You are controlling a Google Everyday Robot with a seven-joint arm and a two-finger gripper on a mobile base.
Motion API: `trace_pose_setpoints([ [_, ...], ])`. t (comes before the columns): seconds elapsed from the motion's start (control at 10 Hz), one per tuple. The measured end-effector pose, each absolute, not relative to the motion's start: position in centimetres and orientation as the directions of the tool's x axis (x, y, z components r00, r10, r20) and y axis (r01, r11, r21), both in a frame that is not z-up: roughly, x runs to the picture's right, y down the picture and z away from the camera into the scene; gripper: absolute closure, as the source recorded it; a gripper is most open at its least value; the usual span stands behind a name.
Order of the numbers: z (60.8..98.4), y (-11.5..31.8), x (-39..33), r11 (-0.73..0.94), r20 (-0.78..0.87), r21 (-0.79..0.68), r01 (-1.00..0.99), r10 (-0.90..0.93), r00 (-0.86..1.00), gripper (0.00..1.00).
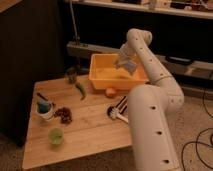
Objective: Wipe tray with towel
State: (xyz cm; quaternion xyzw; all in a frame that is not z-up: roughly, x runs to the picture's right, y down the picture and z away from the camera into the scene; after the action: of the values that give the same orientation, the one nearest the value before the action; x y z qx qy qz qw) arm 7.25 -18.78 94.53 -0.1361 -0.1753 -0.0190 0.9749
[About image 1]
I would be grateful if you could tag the grey metal bench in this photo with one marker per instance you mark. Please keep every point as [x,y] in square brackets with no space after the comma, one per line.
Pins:
[196,69]

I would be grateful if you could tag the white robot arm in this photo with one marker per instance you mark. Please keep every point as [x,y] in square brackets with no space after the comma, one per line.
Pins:
[148,105]

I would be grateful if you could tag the dark grape bunch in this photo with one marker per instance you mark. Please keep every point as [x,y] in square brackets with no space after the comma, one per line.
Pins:
[65,114]

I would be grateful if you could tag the white cup with blue item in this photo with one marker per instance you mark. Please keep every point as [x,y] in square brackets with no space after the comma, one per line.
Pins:
[45,108]

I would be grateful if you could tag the green chili pepper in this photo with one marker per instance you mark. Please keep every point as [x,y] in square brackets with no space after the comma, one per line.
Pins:
[80,87]

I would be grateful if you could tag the green plastic cup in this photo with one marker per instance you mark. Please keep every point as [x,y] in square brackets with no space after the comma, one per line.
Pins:
[55,136]

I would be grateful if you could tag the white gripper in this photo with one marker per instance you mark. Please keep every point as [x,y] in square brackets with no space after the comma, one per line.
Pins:
[125,54]

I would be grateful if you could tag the orange fruit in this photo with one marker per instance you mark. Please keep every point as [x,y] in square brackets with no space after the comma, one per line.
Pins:
[110,92]

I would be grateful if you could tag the upper shelf with items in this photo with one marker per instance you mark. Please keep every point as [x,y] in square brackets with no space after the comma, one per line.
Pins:
[188,8]

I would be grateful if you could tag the yellow plastic tray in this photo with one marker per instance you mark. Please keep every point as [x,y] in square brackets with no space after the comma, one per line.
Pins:
[103,73]

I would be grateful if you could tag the light blue towel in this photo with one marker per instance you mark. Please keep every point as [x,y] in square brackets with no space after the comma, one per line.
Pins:
[130,67]

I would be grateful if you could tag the metal pole stand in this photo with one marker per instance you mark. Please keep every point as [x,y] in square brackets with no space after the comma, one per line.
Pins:
[76,36]

